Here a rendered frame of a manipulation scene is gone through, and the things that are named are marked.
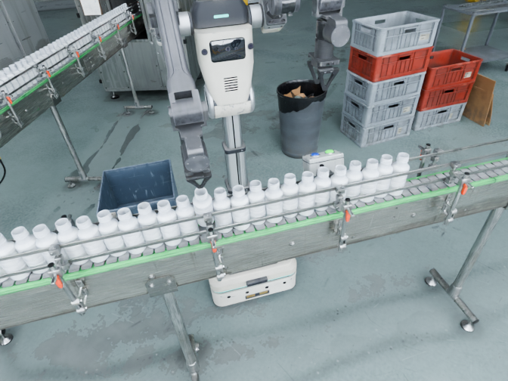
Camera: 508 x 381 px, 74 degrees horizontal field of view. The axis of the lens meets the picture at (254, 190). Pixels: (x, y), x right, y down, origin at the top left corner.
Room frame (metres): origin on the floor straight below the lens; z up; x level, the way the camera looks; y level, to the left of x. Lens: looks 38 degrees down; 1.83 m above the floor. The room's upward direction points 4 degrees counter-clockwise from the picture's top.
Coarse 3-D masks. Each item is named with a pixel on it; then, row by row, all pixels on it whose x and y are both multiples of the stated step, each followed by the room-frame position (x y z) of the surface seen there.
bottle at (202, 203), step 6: (198, 192) 0.82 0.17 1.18; (204, 192) 0.82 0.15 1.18; (198, 198) 0.79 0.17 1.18; (204, 198) 0.79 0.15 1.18; (210, 198) 0.82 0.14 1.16; (198, 204) 0.79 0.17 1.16; (204, 204) 0.79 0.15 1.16; (210, 204) 0.80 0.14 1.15; (198, 210) 0.79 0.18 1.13; (204, 210) 0.79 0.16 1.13; (210, 210) 0.81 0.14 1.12; (198, 222) 0.82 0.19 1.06; (204, 222) 0.81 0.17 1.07
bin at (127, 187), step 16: (160, 160) 1.38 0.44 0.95; (112, 176) 1.32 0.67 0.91; (128, 176) 1.34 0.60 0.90; (144, 176) 1.36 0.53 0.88; (160, 176) 1.37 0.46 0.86; (112, 192) 1.32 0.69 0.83; (128, 192) 1.33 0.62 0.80; (144, 192) 1.35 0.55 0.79; (160, 192) 1.37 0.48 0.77; (176, 192) 1.29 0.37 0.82; (112, 208) 1.22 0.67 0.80
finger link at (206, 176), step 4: (184, 172) 0.73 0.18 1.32; (200, 172) 0.73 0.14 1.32; (208, 172) 0.74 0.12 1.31; (188, 176) 0.72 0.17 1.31; (192, 176) 0.72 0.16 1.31; (196, 176) 0.72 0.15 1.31; (200, 176) 0.72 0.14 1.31; (204, 176) 0.73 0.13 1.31; (208, 176) 0.73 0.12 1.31; (188, 180) 0.71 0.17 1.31; (192, 180) 0.72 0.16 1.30; (204, 180) 0.74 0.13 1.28; (208, 180) 0.74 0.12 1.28; (196, 184) 0.74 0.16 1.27; (200, 184) 0.76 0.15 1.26; (204, 184) 0.75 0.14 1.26; (200, 188) 0.76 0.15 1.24
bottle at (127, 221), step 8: (128, 208) 0.78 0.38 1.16; (120, 216) 0.76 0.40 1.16; (128, 216) 0.76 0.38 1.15; (120, 224) 0.76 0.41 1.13; (128, 224) 0.75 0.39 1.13; (136, 224) 0.76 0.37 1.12; (136, 232) 0.75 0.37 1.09; (128, 240) 0.74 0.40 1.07; (136, 240) 0.75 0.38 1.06; (144, 240) 0.78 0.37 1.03; (144, 248) 0.76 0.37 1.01
